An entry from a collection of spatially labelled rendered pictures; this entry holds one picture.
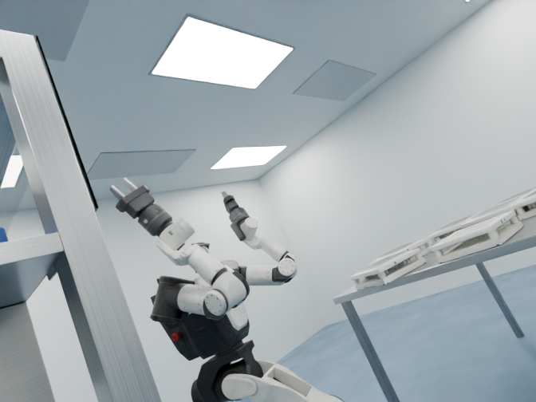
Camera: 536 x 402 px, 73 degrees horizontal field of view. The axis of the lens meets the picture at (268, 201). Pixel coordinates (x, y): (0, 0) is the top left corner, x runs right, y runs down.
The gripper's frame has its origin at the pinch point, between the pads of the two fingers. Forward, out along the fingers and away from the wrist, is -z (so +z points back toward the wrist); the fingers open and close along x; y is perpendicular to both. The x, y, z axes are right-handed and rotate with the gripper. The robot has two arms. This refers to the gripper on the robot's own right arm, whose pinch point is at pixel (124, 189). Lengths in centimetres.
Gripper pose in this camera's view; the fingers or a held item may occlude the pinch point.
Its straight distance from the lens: 127.0
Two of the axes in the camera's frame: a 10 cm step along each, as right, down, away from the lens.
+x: 5.1, -5.1, 7.0
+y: 4.6, -5.2, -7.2
